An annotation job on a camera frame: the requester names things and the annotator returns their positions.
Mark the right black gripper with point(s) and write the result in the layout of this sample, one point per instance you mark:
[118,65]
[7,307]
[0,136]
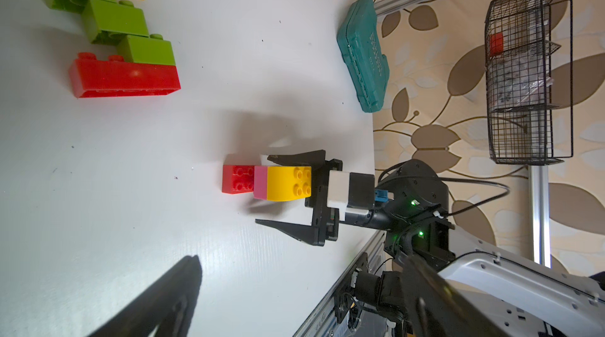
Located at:
[341,197]

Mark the right wall wire basket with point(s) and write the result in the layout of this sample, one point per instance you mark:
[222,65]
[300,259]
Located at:
[521,137]

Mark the green plastic tool case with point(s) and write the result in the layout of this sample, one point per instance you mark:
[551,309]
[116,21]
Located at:
[361,51]

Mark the red long lego brick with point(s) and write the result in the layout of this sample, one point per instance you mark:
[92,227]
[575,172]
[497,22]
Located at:
[92,78]

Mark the long red lego front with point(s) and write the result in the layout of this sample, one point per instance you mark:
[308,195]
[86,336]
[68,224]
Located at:
[238,179]

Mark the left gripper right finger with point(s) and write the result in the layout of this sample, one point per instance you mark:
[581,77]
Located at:
[435,308]

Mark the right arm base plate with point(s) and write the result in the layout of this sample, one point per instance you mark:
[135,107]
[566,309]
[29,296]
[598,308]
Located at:
[343,296]

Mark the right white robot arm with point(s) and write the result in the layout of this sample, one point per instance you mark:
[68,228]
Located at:
[520,296]

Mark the clear plastic bag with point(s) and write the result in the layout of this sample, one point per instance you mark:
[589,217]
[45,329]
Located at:
[518,68]

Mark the pink lego brick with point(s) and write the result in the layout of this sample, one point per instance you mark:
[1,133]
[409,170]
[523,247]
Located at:
[260,182]

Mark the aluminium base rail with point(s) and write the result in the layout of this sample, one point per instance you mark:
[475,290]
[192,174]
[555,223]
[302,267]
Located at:
[358,322]

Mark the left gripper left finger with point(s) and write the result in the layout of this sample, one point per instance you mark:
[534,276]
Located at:
[166,308]

